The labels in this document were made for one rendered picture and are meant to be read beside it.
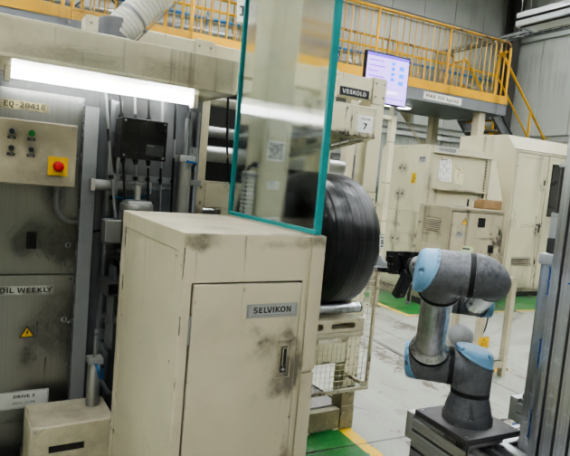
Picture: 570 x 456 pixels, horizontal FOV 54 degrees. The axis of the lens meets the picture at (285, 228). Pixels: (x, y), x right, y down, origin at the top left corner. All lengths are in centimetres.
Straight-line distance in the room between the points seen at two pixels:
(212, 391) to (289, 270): 35
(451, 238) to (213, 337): 559
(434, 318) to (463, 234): 535
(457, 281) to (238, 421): 65
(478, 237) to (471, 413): 537
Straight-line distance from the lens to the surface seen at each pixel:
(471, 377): 180
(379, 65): 643
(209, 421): 145
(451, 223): 676
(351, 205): 216
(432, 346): 169
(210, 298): 134
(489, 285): 146
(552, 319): 180
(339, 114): 262
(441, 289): 147
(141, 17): 227
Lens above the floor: 141
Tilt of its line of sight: 5 degrees down
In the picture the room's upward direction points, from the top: 5 degrees clockwise
